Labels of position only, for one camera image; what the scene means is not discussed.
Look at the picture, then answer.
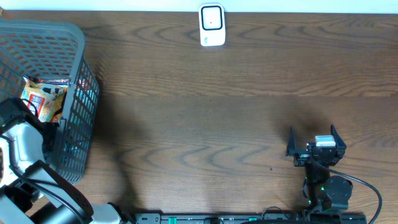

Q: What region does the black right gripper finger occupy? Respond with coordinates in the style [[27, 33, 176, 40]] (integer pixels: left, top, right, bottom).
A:
[[285, 126, 299, 156], [331, 124, 347, 156]]

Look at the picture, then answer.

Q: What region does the yellow wet wipes packet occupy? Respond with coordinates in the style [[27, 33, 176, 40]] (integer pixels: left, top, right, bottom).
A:
[[21, 77, 70, 123]]

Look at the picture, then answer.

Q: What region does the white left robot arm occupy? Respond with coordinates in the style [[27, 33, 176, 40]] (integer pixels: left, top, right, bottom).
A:
[[1, 98, 135, 223]]

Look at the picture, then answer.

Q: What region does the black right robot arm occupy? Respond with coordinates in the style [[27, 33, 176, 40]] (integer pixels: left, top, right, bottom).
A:
[[285, 126, 353, 212]]

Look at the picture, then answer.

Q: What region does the white barcode scanner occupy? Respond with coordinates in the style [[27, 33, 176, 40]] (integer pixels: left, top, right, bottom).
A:
[[198, 3, 226, 47]]

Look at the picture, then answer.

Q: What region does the grey plastic mesh basket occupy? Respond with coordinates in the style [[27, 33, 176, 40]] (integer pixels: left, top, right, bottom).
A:
[[1, 19, 100, 184]]

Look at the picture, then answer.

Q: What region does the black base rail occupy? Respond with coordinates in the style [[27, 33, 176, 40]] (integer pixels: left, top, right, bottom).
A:
[[134, 211, 367, 224]]

